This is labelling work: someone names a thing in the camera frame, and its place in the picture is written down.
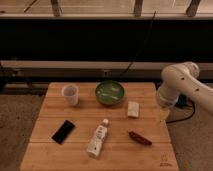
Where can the green bowl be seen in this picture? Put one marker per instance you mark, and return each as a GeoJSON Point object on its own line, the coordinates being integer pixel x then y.
{"type": "Point", "coordinates": [109, 92]}

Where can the white plastic bottle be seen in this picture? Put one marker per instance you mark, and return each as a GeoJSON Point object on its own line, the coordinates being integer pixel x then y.
{"type": "Point", "coordinates": [97, 140]}

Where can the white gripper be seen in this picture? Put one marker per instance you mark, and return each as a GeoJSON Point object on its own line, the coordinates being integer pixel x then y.
{"type": "Point", "coordinates": [166, 98]}

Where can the dark red chili pepper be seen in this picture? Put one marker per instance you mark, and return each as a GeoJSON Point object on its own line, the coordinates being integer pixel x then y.
{"type": "Point", "coordinates": [138, 138]}

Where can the black power adapter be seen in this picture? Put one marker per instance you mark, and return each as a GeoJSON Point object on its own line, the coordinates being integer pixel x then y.
{"type": "Point", "coordinates": [182, 101]}

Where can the white rectangular block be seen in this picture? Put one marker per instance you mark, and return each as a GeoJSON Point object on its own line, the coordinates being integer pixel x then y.
{"type": "Point", "coordinates": [133, 109]}

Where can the black smartphone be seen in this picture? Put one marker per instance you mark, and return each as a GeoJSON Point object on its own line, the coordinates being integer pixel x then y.
{"type": "Point", "coordinates": [62, 133]}

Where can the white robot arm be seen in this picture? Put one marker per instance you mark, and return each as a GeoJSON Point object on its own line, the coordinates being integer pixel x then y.
{"type": "Point", "coordinates": [182, 78]}

